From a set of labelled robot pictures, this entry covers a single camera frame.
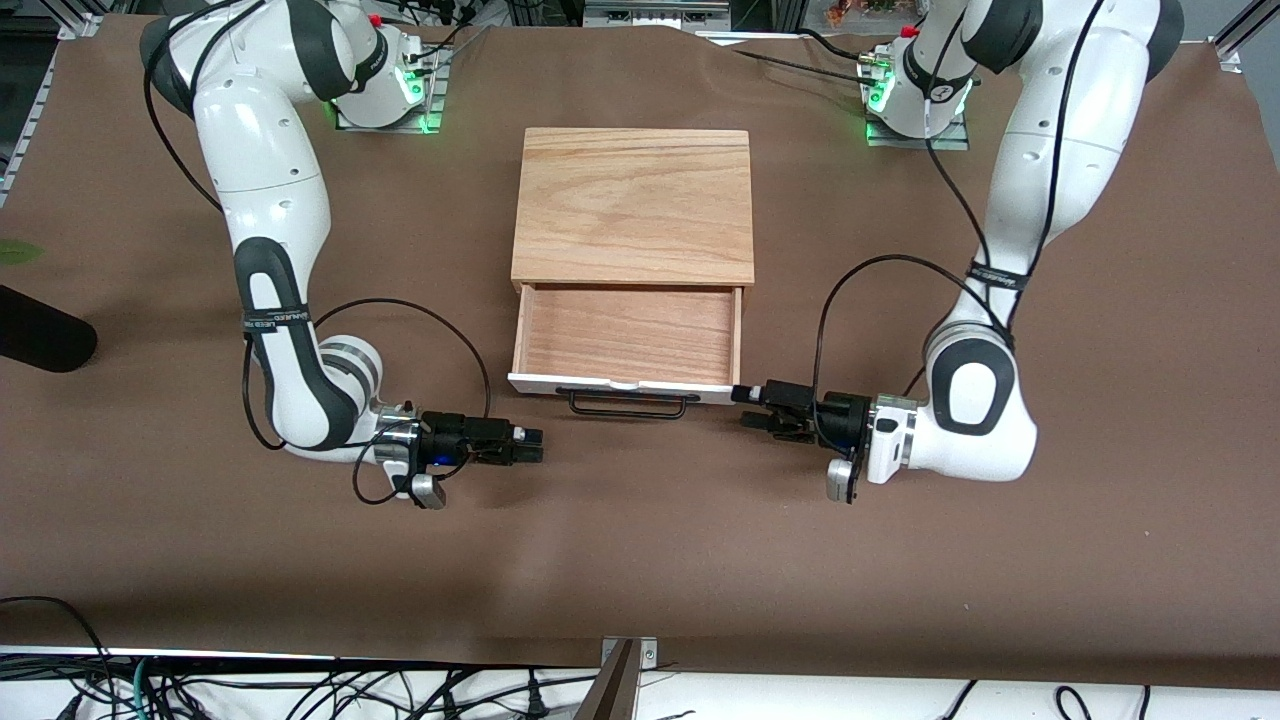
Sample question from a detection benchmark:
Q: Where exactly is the white-front drawer with black handle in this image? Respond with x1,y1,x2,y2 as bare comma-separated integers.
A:
507,282,747,420

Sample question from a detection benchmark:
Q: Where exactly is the light wooden drawer cabinet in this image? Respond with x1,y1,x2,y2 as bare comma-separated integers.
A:
510,128,756,293

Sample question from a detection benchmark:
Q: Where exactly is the brown table cover sheet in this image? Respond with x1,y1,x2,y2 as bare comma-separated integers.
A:
0,14,1280,691

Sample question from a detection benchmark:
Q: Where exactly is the grey slanted beam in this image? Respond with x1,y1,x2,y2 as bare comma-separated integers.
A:
574,640,642,720

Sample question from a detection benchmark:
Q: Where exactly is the grey background device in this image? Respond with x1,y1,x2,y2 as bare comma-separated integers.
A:
582,0,733,31

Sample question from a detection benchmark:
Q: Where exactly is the black rounded cylinder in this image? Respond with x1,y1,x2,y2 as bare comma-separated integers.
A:
0,284,100,374

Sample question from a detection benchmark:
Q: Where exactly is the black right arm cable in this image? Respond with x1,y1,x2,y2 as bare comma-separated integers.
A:
143,0,493,507

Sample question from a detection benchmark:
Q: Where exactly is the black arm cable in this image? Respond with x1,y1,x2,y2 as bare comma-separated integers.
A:
143,0,493,507
811,0,1109,453

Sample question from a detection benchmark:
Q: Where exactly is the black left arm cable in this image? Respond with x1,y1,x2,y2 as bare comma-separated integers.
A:
811,0,1109,453

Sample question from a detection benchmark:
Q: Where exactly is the small metal bracket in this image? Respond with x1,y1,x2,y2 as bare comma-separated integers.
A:
601,636,662,670

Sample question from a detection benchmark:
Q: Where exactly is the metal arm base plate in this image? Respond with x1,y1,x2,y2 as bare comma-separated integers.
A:
867,108,971,151
335,40,453,133

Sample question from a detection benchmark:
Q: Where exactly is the black cable on table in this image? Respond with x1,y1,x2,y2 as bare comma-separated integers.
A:
735,27,893,79

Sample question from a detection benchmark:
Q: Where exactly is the black looped floor cable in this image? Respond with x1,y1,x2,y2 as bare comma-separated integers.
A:
0,596,113,693

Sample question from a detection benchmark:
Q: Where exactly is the aluminium frame rail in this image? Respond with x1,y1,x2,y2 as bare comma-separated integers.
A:
1208,0,1280,71
0,0,113,209

